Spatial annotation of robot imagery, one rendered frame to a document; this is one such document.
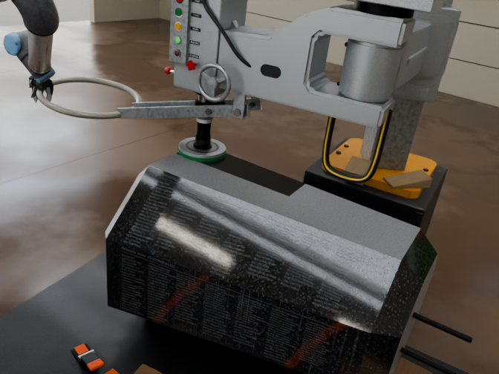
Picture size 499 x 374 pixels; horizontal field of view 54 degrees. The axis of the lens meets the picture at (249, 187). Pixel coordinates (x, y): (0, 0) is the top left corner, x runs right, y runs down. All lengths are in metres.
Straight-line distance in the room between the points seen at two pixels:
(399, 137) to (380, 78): 0.77
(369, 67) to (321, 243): 0.62
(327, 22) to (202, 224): 0.85
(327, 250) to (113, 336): 1.18
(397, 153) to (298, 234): 0.92
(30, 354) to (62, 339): 0.14
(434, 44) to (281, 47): 0.76
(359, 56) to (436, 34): 0.63
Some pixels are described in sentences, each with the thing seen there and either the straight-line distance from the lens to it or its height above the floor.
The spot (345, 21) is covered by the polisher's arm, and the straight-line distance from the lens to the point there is 1.74.
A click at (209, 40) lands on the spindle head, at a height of 1.37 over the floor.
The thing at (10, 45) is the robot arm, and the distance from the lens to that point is 2.39.
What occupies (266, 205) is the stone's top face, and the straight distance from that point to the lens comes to 1.84.
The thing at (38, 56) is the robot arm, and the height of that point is 1.23.
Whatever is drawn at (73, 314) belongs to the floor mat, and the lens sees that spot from 2.60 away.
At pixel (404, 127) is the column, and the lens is 2.47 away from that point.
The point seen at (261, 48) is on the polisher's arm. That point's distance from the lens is 1.86.
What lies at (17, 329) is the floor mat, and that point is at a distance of 2.58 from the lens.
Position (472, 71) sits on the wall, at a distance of 7.69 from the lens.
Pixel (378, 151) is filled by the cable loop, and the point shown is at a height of 1.08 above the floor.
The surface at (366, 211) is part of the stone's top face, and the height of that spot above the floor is 0.85.
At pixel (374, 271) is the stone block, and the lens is 1.70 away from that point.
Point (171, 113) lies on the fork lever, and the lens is 2.18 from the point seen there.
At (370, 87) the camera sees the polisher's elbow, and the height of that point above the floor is 1.33.
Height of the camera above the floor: 1.75
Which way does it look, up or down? 27 degrees down
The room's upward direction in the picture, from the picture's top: 7 degrees clockwise
